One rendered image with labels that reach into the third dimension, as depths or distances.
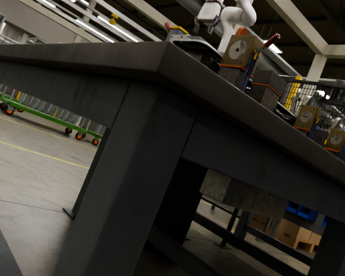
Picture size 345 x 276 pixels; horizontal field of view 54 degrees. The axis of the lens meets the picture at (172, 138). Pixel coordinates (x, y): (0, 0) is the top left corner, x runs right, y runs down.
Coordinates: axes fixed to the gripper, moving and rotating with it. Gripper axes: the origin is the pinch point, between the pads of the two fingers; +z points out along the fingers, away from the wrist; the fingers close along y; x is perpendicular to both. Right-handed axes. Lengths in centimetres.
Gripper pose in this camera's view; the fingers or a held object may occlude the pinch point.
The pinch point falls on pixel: (202, 31)
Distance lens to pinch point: 186.0
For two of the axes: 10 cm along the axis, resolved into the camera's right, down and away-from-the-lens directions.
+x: 5.8, 2.7, 7.7
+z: -3.8, 9.3, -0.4
